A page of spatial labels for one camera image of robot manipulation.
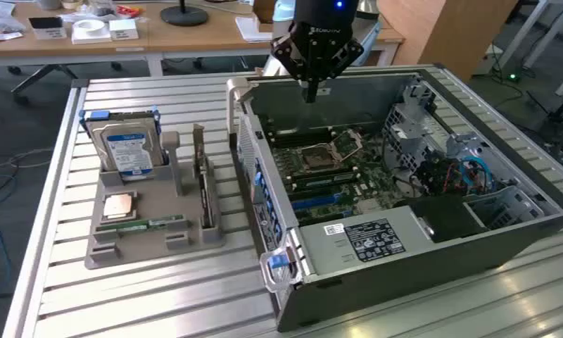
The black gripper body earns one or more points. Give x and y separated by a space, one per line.
323 21

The black graphics card silver bracket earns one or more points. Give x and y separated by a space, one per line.
207 197

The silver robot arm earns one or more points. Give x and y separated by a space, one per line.
280 10

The stack of white papers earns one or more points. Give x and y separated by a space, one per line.
250 30

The brown cardboard box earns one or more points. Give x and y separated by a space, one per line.
262 12

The wooden desk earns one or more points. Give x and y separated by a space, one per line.
201 38
27 49

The black round lamp base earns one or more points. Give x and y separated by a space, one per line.
182 17

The metal socket cover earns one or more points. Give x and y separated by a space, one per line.
346 144

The wooden cabinet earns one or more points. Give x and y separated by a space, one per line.
468 35

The silver perforated drive cage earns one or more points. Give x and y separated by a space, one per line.
412 141

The white floor box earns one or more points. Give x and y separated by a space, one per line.
490 65

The CPU socket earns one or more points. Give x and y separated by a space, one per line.
316 158

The white labelled box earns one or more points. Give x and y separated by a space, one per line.
122 31

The red small item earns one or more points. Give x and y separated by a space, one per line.
129 12

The green RAM stick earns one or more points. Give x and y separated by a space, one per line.
139 223
323 180

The green motherboard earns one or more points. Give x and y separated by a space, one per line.
379 183

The white flat box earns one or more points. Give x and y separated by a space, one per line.
90 39

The white tape roll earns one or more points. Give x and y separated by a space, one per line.
89 26

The blue expansion slot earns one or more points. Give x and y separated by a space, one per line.
314 202

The silver hard disk blue carrier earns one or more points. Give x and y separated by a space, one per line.
126 151

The black-topped white box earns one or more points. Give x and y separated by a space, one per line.
46 30

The grey parts rack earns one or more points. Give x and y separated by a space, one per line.
159 204

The grey cup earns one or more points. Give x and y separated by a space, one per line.
49 4

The copper-toned CPU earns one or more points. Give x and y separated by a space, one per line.
118 206

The grey power supply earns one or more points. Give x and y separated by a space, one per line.
323 253

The silver disk bay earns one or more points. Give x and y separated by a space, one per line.
520 207

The white card with red print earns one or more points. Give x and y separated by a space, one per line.
3 36

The clear plastic bag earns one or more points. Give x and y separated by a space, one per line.
0 17

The dark grey open PC case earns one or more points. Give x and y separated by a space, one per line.
403 281

